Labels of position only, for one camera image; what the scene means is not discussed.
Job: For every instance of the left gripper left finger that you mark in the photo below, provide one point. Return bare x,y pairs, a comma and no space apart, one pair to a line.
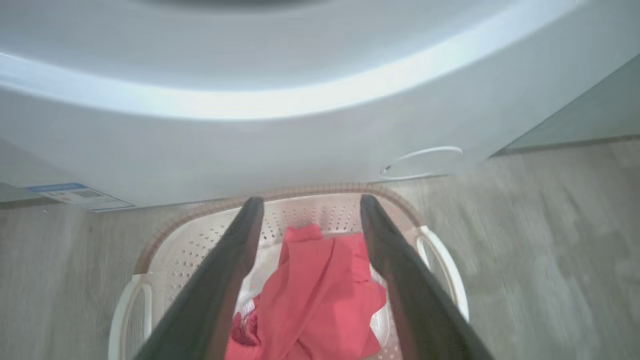
215,290

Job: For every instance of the cream perforated laundry basket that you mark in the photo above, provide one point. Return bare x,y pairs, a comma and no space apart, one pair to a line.
310,215

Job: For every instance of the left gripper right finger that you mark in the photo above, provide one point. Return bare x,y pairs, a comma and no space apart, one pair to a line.
420,300

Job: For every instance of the white washing machine body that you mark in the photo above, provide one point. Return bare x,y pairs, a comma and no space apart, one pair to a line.
250,150

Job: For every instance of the blue white energy label sticker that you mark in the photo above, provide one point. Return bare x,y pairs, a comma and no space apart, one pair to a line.
80,196

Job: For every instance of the red garment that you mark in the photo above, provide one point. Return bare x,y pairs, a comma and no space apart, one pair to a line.
315,290

